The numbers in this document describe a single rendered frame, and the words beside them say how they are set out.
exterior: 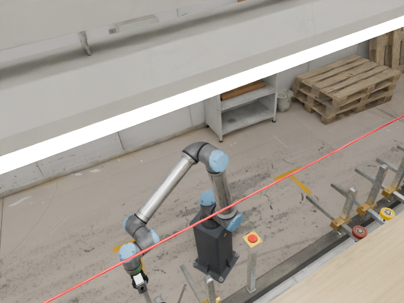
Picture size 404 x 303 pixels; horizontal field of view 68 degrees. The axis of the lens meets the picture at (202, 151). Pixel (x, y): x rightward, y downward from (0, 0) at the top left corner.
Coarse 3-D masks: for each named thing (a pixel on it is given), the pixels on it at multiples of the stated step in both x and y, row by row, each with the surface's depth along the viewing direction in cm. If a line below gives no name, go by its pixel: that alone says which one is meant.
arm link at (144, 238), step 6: (144, 228) 161; (150, 228) 162; (138, 234) 159; (144, 234) 158; (150, 234) 158; (156, 234) 158; (138, 240) 155; (144, 240) 155; (150, 240) 156; (156, 240) 158; (138, 246) 153; (144, 246) 154; (144, 252) 154
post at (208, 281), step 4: (208, 276) 145; (204, 280) 146; (208, 280) 144; (212, 280) 144; (208, 284) 144; (212, 284) 147; (208, 288) 146; (212, 288) 149; (208, 292) 149; (212, 292) 151; (208, 296) 154; (212, 296) 154; (208, 300) 158; (212, 300) 156
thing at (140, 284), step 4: (140, 272) 162; (132, 276) 160; (136, 276) 161; (140, 276) 161; (136, 280) 160; (140, 280) 160; (136, 284) 159; (140, 284) 159; (144, 284) 159; (140, 288) 158; (144, 288) 158; (140, 292) 157
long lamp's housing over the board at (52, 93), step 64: (256, 0) 43; (320, 0) 41; (384, 0) 45; (0, 64) 32; (64, 64) 31; (128, 64) 31; (192, 64) 34; (256, 64) 38; (0, 128) 27; (64, 128) 30
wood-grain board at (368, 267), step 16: (384, 224) 182; (400, 224) 182; (368, 240) 175; (384, 240) 174; (400, 240) 173; (352, 256) 169; (368, 256) 168; (384, 256) 167; (400, 256) 166; (320, 272) 163; (336, 272) 162; (352, 272) 162; (368, 272) 161; (384, 272) 160; (400, 272) 159; (304, 288) 157; (320, 288) 157; (336, 288) 156; (352, 288) 155; (368, 288) 155; (384, 288) 154; (400, 288) 153
